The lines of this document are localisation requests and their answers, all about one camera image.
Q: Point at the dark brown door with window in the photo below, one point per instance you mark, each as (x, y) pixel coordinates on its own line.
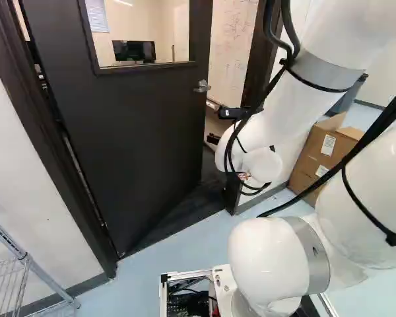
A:
(128, 138)

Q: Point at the dark brown door frame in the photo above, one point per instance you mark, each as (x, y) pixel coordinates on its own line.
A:
(10, 56)

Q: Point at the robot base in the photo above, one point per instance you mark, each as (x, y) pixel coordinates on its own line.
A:
(171, 290)

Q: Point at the whiteboard with writing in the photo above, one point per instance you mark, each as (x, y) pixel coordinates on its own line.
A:
(229, 39)

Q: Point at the closed cardboard box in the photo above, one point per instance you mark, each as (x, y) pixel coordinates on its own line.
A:
(305, 183)

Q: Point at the black computer monitor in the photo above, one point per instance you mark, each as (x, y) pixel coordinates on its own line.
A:
(133, 50)

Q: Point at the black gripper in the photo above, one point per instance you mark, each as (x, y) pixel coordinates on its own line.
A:
(232, 112)

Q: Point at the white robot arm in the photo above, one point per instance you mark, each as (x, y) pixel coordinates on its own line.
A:
(316, 109)

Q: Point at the open cardboard box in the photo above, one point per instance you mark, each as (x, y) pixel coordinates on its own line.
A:
(344, 145)

